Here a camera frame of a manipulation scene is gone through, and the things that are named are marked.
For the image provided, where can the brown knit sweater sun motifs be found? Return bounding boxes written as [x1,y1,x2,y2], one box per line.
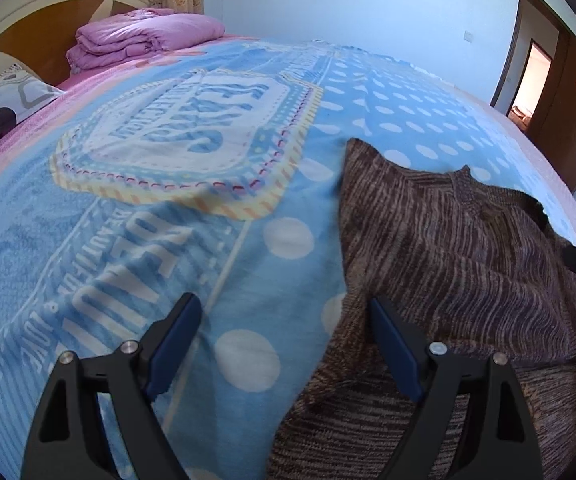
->
[267,139,576,479]

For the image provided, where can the white patterned pillow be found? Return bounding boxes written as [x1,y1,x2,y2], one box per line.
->
[0,65,64,139]

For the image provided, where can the blue polka dot bedsheet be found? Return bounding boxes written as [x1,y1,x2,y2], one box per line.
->
[0,38,576,479]

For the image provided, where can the brown wooden door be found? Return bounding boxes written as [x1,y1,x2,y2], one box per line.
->
[528,36,576,191]

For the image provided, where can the folded pink quilt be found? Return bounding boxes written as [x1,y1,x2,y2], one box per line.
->
[65,8,225,74]

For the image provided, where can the cream and wood headboard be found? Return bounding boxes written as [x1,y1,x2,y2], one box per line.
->
[0,0,148,86]

